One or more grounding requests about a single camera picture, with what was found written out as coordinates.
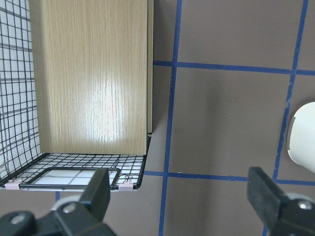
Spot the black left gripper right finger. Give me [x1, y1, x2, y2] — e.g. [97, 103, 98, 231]
[247, 167, 289, 226]

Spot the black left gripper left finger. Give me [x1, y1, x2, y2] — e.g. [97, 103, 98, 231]
[79, 168, 110, 221]

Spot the white two-slot toaster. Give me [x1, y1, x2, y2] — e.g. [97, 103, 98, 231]
[286, 102, 315, 172]

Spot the wire basket with wooden shelf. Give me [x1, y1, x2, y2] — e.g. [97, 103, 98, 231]
[0, 0, 154, 191]

